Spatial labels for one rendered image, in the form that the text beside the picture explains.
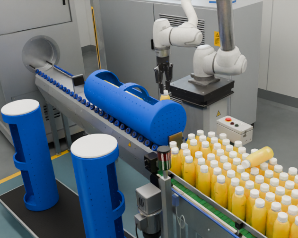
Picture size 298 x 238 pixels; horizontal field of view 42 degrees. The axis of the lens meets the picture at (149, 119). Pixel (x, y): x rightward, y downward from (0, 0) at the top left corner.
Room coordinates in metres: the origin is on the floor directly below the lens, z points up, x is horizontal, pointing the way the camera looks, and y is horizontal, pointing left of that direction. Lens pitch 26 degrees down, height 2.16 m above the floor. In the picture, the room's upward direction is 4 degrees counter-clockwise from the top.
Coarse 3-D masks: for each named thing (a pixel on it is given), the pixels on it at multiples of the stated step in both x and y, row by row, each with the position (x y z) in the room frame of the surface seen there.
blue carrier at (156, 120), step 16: (96, 80) 2.66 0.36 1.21; (112, 80) 2.86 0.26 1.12; (96, 96) 2.56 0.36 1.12; (112, 96) 2.41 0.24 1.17; (128, 96) 2.30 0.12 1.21; (144, 96) 2.54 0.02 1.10; (112, 112) 2.39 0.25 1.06; (128, 112) 2.21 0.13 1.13; (144, 112) 2.10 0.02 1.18; (160, 112) 2.05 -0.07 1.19; (176, 112) 2.12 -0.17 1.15; (144, 128) 2.06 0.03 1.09; (160, 128) 2.05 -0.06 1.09; (176, 128) 2.11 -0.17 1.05; (160, 144) 2.04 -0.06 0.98
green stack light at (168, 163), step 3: (159, 162) 1.50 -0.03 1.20; (162, 162) 1.49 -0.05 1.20; (165, 162) 1.49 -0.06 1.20; (168, 162) 1.50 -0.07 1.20; (171, 162) 1.52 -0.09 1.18; (159, 165) 1.50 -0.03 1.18; (162, 165) 1.49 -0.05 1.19; (165, 165) 1.49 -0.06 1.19; (168, 165) 1.50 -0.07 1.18; (171, 165) 1.51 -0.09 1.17; (159, 168) 1.51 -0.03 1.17; (162, 168) 1.49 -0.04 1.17; (165, 168) 1.49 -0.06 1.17; (168, 168) 1.50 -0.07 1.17
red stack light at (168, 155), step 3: (159, 153) 1.50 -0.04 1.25; (162, 153) 1.50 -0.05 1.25; (165, 153) 1.50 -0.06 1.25; (168, 153) 1.50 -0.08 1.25; (159, 156) 1.50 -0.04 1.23; (162, 156) 1.49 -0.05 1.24; (165, 156) 1.49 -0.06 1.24; (168, 156) 1.50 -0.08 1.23; (159, 159) 1.50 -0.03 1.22; (162, 159) 1.49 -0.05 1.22; (165, 159) 1.49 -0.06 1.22; (168, 159) 1.50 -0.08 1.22
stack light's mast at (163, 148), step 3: (159, 147) 1.54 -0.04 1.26; (162, 147) 1.53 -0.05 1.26; (165, 147) 1.53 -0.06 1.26; (168, 147) 1.53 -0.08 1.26; (159, 150) 1.51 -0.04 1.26; (162, 150) 1.51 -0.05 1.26; (165, 150) 1.51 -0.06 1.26; (168, 150) 1.51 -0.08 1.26; (165, 171) 1.51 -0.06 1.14; (165, 174) 1.51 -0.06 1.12; (165, 177) 1.51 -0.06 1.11
